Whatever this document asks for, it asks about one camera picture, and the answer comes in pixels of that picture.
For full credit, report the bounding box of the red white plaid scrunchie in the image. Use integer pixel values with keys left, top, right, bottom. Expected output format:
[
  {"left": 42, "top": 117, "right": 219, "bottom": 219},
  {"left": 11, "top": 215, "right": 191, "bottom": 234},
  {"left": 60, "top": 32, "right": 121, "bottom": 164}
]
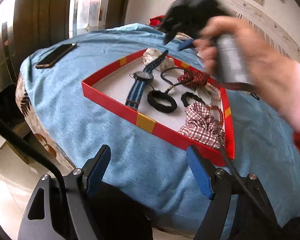
[{"left": 177, "top": 102, "right": 226, "bottom": 150}]

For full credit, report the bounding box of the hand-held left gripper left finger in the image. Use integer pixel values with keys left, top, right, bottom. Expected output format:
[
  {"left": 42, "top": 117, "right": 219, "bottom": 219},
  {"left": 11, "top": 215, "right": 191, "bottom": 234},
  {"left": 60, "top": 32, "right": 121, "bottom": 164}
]
[{"left": 17, "top": 144, "right": 112, "bottom": 240}]

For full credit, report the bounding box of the white bead bracelet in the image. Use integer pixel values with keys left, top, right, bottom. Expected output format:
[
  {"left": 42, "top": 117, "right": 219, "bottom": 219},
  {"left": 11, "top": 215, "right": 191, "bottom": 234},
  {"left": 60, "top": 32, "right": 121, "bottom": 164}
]
[{"left": 202, "top": 82, "right": 222, "bottom": 104}]

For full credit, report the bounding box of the patterned glass door panel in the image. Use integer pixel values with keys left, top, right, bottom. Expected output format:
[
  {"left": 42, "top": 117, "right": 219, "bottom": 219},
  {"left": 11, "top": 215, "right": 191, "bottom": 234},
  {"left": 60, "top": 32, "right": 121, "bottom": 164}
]
[{"left": 71, "top": 0, "right": 108, "bottom": 37}]

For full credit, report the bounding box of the red box with yellow patches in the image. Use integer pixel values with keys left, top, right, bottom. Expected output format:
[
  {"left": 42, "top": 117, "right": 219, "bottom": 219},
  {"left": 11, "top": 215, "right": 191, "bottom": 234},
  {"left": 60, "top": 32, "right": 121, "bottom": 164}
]
[{"left": 81, "top": 49, "right": 235, "bottom": 167}]

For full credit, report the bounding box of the blue cloth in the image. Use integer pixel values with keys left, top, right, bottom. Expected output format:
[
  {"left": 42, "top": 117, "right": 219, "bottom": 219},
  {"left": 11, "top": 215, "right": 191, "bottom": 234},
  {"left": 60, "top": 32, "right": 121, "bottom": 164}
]
[{"left": 20, "top": 23, "right": 300, "bottom": 240}]

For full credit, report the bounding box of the white dotted scrunchie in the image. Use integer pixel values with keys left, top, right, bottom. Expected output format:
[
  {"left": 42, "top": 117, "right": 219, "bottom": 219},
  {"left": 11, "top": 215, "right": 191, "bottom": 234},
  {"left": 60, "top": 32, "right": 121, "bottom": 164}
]
[{"left": 142, "top": 48, "right": 177, "bottom": 72}]

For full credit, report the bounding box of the small black scrunchie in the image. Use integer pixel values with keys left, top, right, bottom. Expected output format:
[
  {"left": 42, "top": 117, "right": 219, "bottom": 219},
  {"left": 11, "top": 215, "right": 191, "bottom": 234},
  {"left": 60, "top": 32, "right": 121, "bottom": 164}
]
[{"left": 181, "top": 92, "right": 206, "bottom": 108}]

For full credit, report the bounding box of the person's right hand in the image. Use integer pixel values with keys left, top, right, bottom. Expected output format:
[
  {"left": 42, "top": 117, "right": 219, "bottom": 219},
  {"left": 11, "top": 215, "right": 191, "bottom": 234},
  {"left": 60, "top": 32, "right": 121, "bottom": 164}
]
[{"left": 194, "top": 16, "right": 299, "bottom": 114}]

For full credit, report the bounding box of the person's right forearm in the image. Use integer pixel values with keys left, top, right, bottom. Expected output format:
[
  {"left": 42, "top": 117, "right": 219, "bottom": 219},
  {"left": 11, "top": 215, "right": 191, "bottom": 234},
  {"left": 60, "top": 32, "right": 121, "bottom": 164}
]
[{"left": 275, "top": 61, "right": 300, "bottom": 161}]

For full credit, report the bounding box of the blue strap wristwatch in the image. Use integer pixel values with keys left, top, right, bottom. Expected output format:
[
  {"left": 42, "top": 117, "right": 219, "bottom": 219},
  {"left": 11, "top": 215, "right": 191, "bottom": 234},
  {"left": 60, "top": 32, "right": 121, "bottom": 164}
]
[{"left": 125, "top": 50, "right": 169, "bottom": 110}]

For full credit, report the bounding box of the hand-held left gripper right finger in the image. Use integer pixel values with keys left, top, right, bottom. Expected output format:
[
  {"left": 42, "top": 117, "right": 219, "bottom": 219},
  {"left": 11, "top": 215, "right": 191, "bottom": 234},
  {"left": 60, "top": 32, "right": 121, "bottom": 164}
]
[{"left": 186, "top": 145, "right": 284, "bottom": 240}]

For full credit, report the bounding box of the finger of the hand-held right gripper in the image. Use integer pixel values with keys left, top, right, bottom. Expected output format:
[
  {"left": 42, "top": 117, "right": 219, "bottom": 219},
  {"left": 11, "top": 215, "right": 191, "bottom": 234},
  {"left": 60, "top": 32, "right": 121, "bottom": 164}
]
[{"left": 179, "top": 39, "right": 194, "bottom": 51}]

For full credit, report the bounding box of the brown wooden door frame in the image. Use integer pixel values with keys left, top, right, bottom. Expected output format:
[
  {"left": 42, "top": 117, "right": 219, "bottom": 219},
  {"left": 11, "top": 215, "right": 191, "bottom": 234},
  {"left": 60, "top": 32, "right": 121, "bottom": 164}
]
[{"left": 2, "top": 0, "right": 130, "bottom": 80}]

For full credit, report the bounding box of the red cloth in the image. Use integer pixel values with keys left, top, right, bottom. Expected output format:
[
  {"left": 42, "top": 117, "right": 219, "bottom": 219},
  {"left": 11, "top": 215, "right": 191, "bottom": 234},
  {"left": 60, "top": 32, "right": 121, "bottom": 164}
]
[{"left": 149, "top": 16, "right": 167, "bottom": 27}]

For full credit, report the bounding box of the black smartphone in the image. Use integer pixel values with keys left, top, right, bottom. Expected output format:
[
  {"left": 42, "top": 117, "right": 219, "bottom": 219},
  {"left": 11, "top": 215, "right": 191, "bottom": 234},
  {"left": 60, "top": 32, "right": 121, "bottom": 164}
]
[{"left": 35, "top": 42, "right": 77, "bottom": 70}]

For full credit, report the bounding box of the red patterned scrunchie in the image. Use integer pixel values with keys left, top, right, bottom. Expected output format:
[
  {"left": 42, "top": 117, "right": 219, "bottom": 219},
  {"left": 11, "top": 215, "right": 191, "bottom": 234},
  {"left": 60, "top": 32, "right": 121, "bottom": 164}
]
[{"left": 177, "top": 69, "right": 210, "bottom": 89}]

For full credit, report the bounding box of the thick black hair tie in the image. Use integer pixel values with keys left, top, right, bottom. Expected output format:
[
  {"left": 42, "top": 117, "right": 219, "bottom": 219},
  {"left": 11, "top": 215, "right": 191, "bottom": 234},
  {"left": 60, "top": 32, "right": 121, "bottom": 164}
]
[{"left": 147, "top": 91, "right": 178, "bottom": 114}]

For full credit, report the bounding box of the amber bead bracelet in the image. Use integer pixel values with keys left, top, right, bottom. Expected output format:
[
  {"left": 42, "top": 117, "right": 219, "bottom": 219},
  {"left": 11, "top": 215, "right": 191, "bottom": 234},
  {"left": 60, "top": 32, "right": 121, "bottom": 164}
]
[{"left": 206, "top": 105, "right": 224, "bottom": 127}]

